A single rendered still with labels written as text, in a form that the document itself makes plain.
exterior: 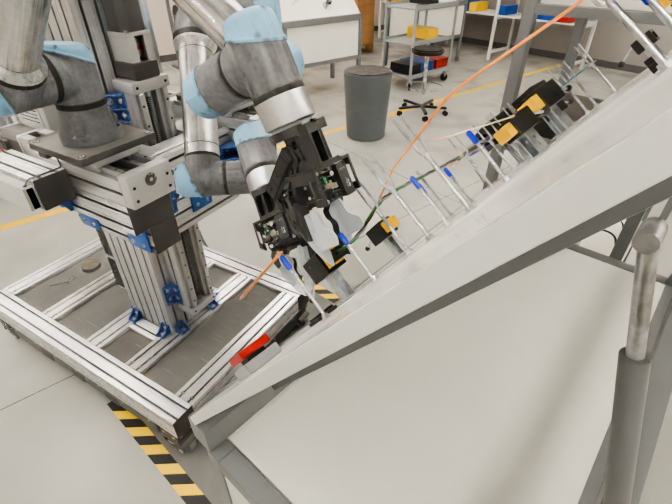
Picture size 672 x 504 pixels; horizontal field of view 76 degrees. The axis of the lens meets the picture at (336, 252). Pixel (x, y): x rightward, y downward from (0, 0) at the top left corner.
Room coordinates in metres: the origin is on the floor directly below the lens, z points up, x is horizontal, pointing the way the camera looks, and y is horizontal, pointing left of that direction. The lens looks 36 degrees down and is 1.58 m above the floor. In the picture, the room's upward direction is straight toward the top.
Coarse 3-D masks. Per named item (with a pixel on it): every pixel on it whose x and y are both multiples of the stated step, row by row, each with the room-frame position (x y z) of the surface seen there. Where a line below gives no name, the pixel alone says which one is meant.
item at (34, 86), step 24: (0, 0) 0.85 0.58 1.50; (24, 0) 0.84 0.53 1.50; (48, 0) 0.88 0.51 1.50; (0, 24) 0.87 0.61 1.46; (24, 24) 0.87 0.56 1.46; (0, 48) 0.89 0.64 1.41; (24, 48) 0.89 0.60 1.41; (0, 72) 0.90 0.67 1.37; (24, 72) 0.92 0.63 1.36; (48, 72) 1.00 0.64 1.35; (0, 96) 0.90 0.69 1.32; (24, 96) 0.93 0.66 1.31; (48, 96) 0.99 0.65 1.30
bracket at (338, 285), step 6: (336, 270) 0.55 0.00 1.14; (330, 276) 0.54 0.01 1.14; (336, 276) 0.56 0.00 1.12; (342, 276) 0.55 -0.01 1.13; (330, 282) 0.54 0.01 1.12; (336, 282) 0.54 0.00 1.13; (342, 282) 0.55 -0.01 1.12; (336, 288) 0.53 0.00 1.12; (342, 288) 0.55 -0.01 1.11; (348, 288) 0.54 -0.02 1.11; (360, 288) 0.54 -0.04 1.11; (342, 294) 0.53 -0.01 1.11; (348, 294) 0.54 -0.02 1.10; (342, 300) 0.52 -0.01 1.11
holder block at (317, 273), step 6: (312, 258) 0.55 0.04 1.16; (318, 258) 0.54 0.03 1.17; (306, 264) 0.57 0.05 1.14; (312, 264) 0.55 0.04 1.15; (318, 264) 0.54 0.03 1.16; (324, 264) 0.54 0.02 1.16; (336, 264) 0.55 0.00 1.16; (342, 264) 0.55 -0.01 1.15; (306, 270) 0.57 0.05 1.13; (312, 270) 0.56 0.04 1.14; (318, 270) 0.55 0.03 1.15; (324, 270) 0.54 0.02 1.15; (330, 270) 0.53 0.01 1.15; (312, 276) 0.56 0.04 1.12; (318, 276) 0.55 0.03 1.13; (324, 276) 0.54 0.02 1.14; (318, 282) 0.55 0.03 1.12
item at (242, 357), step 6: (264, 336) 0.41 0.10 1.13; (252, 342) 0.40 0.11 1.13; (258, 342) 0.40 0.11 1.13; (264, 342) 0.41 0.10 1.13; (246, 348) 0.39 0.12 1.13; (252, 348) 0.39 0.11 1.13; (258, 348) 0.40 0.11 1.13; (264, 348) 0.41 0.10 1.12; (240, 354) 0.38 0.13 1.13; (246, 354) 0.38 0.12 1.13; (252, 354) 0.39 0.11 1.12; (234, 360) 0.39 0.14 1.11; (240, 360) 0.38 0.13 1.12; (246, 360) 0.39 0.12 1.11; (234, 366) 0.39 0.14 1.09
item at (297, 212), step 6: (288, 198) 0.55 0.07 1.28; (288, 204) 0.55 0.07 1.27; (294, 204) 0.54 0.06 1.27; (294, 210) 0.54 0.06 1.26; (300, 210) 0.54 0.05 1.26; (306, 210) 0.55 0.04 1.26; (294, 216) 0.53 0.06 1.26; (300, 216) 0.54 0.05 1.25; (294, 222) 0.54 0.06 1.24; (300, 222) 0.53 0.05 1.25; (300, 228) 0.53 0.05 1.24; (306, 228) 0.53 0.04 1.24; (300, 234) 0.53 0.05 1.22; (306, 234) 0.53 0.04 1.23; (306, 240) 0.53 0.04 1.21; (312, 240) 0.53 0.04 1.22
